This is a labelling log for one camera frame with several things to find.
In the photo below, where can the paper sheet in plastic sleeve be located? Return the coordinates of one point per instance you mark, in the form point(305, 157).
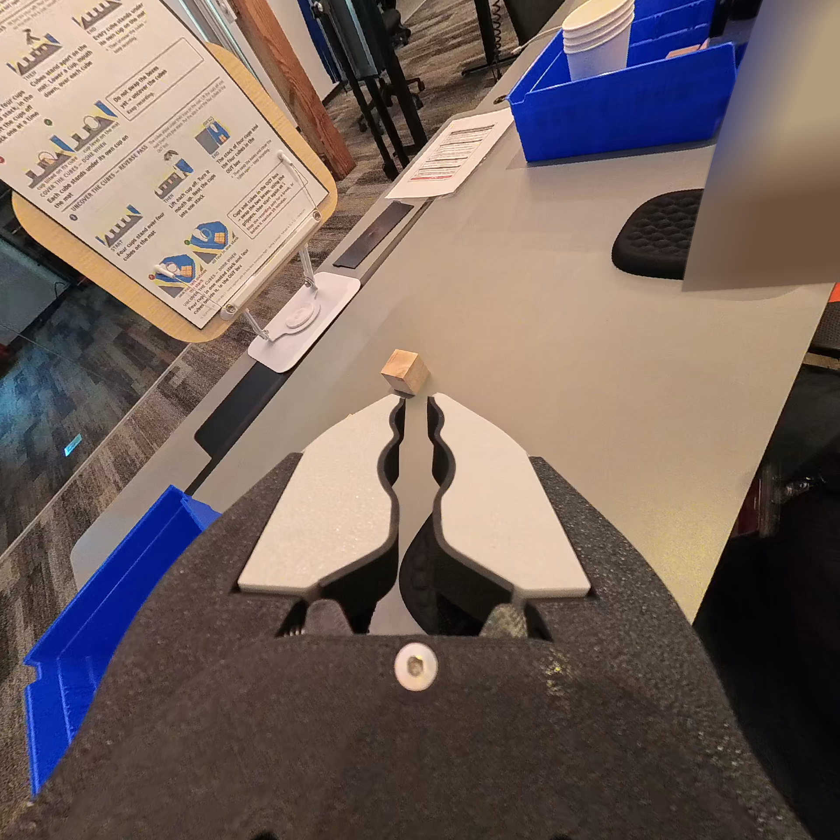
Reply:
point(453, 154)

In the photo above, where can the blue plastic bin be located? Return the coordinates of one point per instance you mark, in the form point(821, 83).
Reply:
point(623, 111)
point(98, 623)

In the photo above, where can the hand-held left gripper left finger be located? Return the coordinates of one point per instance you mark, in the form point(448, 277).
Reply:
point(321, 512)

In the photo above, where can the wooden post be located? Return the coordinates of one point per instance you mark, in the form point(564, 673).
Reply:
point(295, 85)

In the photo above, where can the black office chair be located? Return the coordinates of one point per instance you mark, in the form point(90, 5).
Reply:
point(394, 26)

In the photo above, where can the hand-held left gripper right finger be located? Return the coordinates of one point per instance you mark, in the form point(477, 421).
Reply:
point(512, 518)

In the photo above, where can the black flat strip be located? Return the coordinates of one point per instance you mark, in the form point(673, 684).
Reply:
point(374, 235)

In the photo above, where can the instruction sheet on stand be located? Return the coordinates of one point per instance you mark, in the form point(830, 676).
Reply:
point(308, 321)

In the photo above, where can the black chair back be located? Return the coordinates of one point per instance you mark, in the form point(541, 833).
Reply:
point(531, 16)

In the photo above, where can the wooden desk with black legs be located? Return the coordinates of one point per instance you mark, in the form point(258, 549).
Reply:
point(487, 33)

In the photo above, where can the dark panel on black stand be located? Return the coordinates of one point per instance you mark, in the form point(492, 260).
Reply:
point(354, 39)

